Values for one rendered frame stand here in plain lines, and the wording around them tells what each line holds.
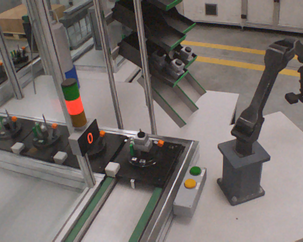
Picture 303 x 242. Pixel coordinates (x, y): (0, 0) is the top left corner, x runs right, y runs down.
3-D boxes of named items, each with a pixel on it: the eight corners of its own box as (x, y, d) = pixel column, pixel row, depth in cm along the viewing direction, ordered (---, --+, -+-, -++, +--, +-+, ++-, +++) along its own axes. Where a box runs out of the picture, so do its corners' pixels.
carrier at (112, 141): (128, 138, 151) (123, 116, 144) (103, 175, 133) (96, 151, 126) (82, 131, 160) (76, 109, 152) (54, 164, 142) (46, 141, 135)
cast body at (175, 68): (182, 76, 142) (188, 64, 137) (176, 80, 139) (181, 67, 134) (168, 65, 145) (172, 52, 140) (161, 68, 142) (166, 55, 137)
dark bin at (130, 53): (187, 74, 145) (192, 61, 139) (172, 88, 136) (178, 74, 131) (134, 42, 150) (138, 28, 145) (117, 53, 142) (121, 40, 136)
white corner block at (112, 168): (121, 170, 134) (119, 163, 132) (116, 178, 131) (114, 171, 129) (111, 168, 136) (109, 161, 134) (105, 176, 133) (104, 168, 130)
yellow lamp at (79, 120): (89, 119, 111) (86, 107, 108) (82, 128, 107) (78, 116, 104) (77, 117, 112) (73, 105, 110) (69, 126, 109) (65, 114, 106)
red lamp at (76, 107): (86, 107, 108) (83, 94, 105) (78, 115, 104) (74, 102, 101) (73, 105, 110) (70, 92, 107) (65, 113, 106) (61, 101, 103)
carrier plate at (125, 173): (182, 147, 142) (182, 143, 141) (163, 188, 124) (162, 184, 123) (131, 139, 150) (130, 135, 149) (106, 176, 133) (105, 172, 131)
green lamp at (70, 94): (83, 94, 105) (79, 80, 102) (74, 102, 101) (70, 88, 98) (69, 92, 107) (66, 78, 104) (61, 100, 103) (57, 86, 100)
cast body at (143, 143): (152, 145, 133) (150, 131, 129) (148, 152, 130) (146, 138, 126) (133, 142, 136) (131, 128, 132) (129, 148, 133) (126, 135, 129)
